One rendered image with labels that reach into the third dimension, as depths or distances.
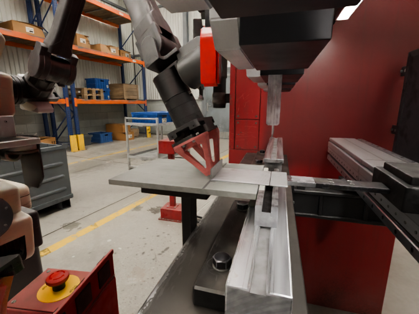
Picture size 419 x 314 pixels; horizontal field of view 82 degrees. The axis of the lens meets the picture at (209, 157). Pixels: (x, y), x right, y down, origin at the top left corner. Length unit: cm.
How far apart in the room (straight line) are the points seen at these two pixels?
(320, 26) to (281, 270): 22
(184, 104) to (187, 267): 28
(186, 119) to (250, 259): 26
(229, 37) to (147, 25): 33
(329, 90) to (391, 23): 34
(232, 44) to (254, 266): 21
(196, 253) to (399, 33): 123
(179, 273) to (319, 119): 106
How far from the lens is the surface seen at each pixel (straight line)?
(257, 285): 26
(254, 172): 47
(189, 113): 44
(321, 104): 130
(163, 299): 38
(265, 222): 34
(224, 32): 21
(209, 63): 29
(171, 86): 45
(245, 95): 130
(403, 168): 48
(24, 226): 93
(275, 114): 39
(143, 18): 54
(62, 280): 58
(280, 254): 30
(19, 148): 82
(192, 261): 44
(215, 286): 35
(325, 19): 20
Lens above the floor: 113
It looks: 12 degrees down
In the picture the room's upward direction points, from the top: straight up
